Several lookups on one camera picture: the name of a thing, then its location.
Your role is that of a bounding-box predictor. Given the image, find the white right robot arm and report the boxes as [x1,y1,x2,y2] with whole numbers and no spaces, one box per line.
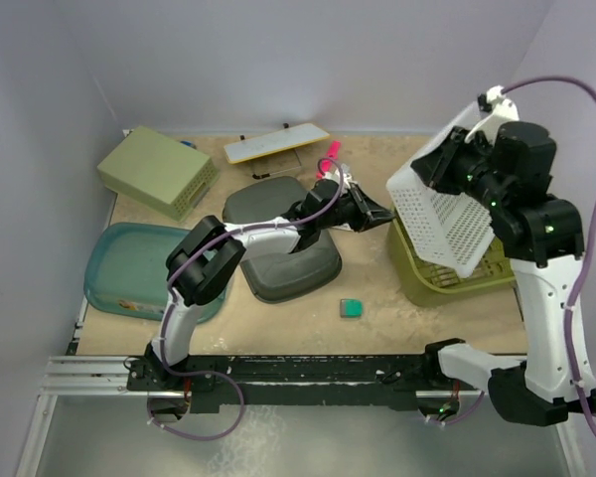
[411,121,596,427]

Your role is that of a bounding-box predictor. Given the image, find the grey plastic tub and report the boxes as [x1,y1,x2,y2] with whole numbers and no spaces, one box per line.
[223,176,343,303]

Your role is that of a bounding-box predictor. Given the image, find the pink plastic clip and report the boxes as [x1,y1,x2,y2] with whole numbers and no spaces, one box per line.
[317,141,341,179]

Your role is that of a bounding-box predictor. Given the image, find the aluminium frame rails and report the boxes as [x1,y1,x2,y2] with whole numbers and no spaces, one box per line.
[12,292,140,477]

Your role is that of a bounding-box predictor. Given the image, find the teal plastic tub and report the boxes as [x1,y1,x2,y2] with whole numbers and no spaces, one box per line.
[83,221,228,325]

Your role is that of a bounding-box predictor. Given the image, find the yellow framed whiteboard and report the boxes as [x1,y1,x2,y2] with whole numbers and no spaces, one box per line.
[223,123,331,180]

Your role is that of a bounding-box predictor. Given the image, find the light green perforated basket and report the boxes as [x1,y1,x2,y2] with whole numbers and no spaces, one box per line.
[97,126,219,222]

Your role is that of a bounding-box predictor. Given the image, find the white perforated basket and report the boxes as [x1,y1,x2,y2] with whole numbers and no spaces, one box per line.
[386,102,494,278]

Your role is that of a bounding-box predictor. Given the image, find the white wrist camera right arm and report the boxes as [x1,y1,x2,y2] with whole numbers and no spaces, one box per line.
[465,85,520,144]

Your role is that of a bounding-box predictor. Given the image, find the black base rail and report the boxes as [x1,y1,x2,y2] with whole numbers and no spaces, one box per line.
[127,355,456,414]

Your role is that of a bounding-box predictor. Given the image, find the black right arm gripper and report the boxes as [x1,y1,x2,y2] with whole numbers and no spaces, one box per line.
[412,125,511,212]

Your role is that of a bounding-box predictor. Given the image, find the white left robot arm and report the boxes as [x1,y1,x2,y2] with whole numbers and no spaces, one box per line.
[145,179,394,390]

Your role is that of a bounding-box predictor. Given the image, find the olive green plastic bin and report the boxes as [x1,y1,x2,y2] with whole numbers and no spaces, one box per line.
[386,220,516,308]

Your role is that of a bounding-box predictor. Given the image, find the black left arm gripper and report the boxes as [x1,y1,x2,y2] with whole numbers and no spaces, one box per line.
[317,184,393,234]

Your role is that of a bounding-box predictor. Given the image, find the green and grey eraser block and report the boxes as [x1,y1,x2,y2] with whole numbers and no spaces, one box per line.
[339,298,364,319]

